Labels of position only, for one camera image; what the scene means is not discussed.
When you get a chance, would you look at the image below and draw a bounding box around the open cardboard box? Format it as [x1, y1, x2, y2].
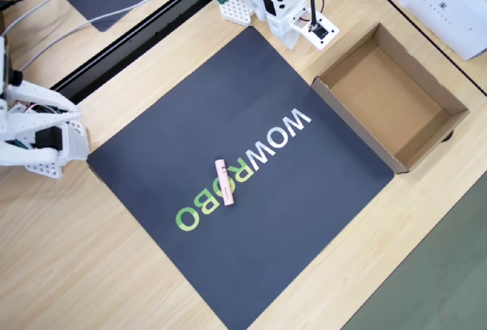
[310, 22, 470, 175]

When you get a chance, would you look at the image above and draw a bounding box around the white perforated base plate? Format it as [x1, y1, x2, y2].
[219, 0, 256, 27]

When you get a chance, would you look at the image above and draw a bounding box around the black rail strip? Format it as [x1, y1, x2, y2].
[49, 0, 216, 105]

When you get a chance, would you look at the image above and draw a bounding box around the pink stick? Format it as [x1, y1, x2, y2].
[214, 159, 237, 208]

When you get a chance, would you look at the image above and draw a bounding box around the camera board with black lens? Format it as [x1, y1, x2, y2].
[0, 35, 24, 90]

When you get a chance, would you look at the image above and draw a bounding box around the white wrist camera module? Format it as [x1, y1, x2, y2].
[291, 11, 340, 50]

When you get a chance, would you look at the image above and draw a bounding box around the dark mat with WOWROBO print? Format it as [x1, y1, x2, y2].
[86, 25, 396, 330]

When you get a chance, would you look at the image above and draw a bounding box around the long grey cable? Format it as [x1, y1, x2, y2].
[18, 0, 212, 72]

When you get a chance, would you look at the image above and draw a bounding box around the short grey cable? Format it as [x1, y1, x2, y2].
[0, 0, 69, 38]

